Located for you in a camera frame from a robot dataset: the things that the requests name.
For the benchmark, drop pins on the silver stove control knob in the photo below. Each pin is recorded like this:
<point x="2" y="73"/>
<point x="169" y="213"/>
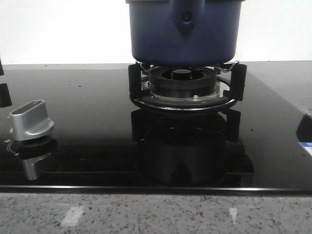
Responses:
<point x="31" y="121"/>

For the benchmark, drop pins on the black glass gas cooktop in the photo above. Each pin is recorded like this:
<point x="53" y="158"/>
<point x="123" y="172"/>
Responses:
<point x="102" y="143"/>

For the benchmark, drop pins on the black gas burner head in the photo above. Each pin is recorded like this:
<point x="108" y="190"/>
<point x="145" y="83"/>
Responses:
<point x="182" y="82"/>

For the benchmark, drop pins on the black pot support grate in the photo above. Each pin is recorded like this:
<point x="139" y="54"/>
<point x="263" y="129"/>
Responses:
<point x="229" y="89"/>

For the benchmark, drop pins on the dark blue cooking pot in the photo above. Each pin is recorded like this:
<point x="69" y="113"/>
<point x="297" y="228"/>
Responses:
<point x="189" y="33"/>

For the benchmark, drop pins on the energy label sticker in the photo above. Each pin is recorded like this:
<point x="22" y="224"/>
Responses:
<point x="307" y="146"/>

